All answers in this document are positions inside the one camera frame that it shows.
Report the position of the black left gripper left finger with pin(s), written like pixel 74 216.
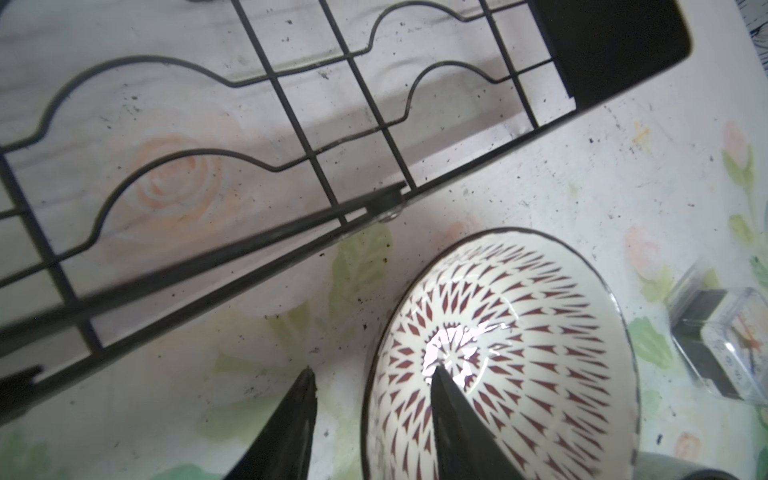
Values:
pixel 283 448

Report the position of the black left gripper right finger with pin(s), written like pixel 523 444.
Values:
pixel 465 448

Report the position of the white red diamond bowl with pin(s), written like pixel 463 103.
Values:
pixel 536 341

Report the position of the small clear square clock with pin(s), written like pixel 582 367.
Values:
pixel 722 334

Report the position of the black wire dish rack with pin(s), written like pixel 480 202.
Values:
pixel 159 158

